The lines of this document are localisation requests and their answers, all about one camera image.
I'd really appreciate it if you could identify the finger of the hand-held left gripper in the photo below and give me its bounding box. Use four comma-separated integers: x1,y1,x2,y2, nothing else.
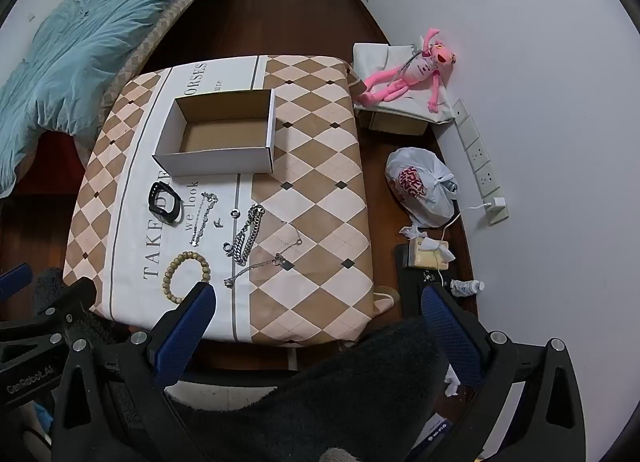
0,278,97,368
0,263,34,304

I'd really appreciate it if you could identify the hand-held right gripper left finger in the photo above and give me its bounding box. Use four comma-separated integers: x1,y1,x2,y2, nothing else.
50,282,218,462

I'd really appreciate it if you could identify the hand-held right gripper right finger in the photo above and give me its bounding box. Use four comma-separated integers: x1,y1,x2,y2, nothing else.
421,284,587,462

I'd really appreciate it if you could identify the wooden bead bracelet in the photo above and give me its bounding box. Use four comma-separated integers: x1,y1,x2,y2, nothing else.
161,251,212,299

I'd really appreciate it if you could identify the silver chain necklace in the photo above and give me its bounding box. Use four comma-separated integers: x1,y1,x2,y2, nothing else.
224,257,281,288

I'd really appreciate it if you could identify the black small case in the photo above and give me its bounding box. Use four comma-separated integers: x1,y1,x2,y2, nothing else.
146,182,183,227

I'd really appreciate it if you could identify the thin silver chain bracelet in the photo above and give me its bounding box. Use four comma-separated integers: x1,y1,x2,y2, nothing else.
189,192,219,247

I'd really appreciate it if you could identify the chunky silver chain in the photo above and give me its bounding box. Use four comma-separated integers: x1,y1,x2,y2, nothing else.
229,203,266,267

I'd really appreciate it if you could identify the thin necklace with pendant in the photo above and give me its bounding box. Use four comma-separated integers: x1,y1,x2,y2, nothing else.
272,222,303,271

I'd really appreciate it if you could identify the white cardboard box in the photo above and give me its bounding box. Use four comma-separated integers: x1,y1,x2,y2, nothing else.
152,88,277,177

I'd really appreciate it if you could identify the crushed plastic bottle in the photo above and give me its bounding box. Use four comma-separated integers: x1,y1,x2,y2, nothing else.
450,278,485,298

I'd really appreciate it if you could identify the yellow tissue box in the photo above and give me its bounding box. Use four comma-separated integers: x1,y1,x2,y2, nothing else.
407,236,457,270

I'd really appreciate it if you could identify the dark fleece garment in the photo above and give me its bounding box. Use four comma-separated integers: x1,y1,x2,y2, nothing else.
165,317,451,462

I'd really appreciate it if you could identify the white plastic bag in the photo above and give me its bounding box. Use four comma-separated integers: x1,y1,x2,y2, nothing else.
384,147,460,229

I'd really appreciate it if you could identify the checked brown tablecloth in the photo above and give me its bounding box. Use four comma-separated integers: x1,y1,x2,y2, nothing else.
62,54,377,347

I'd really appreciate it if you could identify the brown cardboard box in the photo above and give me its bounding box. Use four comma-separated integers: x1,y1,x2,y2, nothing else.
360,109,431,137

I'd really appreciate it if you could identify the light blue blanket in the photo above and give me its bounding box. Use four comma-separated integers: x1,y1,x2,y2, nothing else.
0,0,236,199

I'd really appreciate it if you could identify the pink plush toy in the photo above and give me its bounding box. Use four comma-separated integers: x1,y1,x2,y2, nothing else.
356,27,458,114

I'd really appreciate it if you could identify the white cloth bag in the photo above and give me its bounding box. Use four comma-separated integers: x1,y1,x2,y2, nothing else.
352,42,458,123

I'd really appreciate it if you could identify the bed with patterned mattress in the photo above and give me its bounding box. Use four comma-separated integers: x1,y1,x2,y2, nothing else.
0,0,236,203

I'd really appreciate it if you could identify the white charger cable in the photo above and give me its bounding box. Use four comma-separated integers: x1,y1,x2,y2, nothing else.
432,199,493,288

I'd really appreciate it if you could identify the white wall socket strip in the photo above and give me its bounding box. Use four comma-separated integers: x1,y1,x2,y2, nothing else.
450,97,511,228

